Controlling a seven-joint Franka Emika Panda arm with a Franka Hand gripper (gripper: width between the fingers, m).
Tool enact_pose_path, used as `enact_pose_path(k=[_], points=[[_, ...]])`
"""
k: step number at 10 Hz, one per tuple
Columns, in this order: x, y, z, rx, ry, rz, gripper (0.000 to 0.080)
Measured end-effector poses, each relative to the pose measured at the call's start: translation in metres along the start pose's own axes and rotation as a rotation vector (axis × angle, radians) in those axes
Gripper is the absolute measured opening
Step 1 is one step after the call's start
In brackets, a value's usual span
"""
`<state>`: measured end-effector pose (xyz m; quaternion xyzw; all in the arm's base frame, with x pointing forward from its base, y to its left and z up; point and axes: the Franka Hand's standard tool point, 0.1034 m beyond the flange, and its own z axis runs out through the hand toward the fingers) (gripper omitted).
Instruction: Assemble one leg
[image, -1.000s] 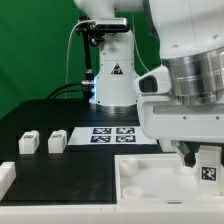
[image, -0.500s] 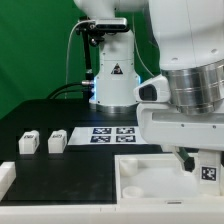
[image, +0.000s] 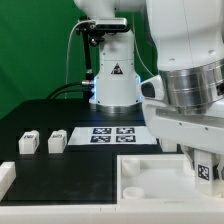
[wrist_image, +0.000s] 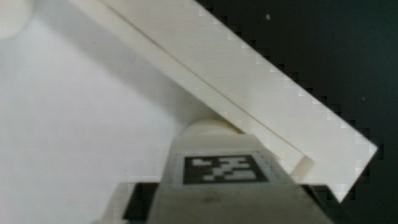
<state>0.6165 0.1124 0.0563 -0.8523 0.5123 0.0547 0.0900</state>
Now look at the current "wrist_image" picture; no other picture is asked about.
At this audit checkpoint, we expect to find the white square tabletop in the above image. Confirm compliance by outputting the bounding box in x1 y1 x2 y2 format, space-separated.
0 0 380 224

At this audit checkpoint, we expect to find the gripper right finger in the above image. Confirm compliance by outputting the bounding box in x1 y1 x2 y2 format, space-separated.
301 184 357 224

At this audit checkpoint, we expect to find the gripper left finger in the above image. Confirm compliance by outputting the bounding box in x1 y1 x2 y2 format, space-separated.
90 182 159 224

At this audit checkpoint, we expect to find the white leg with tag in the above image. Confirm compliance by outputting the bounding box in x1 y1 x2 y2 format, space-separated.
147 119 332 224

